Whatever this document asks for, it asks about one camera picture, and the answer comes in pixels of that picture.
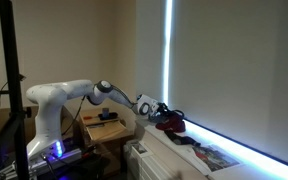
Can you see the dark navy cloth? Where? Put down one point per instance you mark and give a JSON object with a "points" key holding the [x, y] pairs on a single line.
{"points": [[181, 140]]}

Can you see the colourful magazine on sill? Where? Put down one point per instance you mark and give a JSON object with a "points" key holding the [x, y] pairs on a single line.
{"points": [[214, 158]]}

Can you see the open wooden top drawer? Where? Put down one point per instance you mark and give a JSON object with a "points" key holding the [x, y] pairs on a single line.
{"points": [[111, 131]]}

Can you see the white radiator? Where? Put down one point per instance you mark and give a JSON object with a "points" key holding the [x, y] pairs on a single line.
{"points": [[146, 166]]}

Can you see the dark booklet in drawer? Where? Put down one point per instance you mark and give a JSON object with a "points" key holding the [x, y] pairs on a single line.
{"points": [[96, 125]]}

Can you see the maroon baseball cap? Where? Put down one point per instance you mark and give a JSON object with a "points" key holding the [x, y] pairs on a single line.
{"points": [[173, 123]]}

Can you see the orange handled screwdriver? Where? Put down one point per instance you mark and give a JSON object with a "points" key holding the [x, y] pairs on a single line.
{"points": [[87, 117]]}

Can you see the aluminium robot base rails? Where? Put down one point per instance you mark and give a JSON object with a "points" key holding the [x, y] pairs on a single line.
{"points": [[49, 161]]}

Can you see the black camera tripod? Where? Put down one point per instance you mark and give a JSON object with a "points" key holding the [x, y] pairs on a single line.
{"points": [[15, 125]]}

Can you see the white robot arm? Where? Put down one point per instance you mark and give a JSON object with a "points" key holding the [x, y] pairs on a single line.
{"points": [[51, 99]]}

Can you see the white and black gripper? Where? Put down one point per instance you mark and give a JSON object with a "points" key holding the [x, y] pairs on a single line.
{"points": [[145, 105]]}

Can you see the blue metal can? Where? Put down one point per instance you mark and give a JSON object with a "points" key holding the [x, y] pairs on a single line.
{"points": [[105, 112]]}

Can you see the light wooden drawer cabinet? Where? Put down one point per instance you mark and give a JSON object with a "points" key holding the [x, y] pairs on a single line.
{"points": [[110, 151]]}

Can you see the black plastic tray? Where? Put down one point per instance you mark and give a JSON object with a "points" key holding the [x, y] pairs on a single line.
{"points": [[109, 116]]}

